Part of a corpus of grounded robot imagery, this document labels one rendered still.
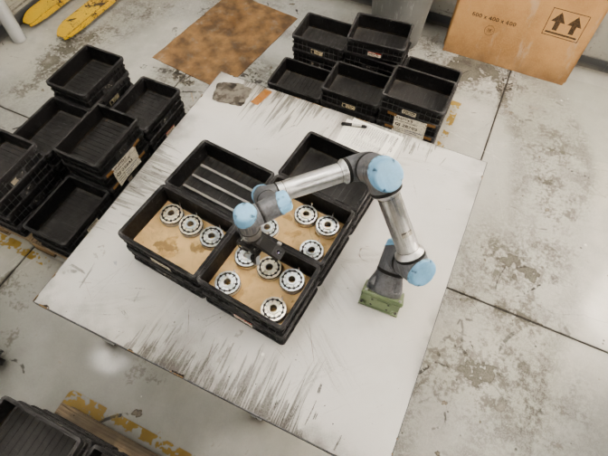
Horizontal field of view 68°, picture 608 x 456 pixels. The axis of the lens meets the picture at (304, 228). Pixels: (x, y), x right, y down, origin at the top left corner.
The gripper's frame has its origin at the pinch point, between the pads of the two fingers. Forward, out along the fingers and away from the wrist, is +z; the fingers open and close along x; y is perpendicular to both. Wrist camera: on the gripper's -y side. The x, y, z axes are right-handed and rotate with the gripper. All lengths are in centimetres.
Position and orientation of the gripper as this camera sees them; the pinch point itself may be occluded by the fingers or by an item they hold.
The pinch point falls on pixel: (262, 258)
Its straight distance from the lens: 173.6
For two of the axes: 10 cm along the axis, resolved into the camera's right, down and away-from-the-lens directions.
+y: -8.6, -4.5, 2.6
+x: -5.1, 7.8, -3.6
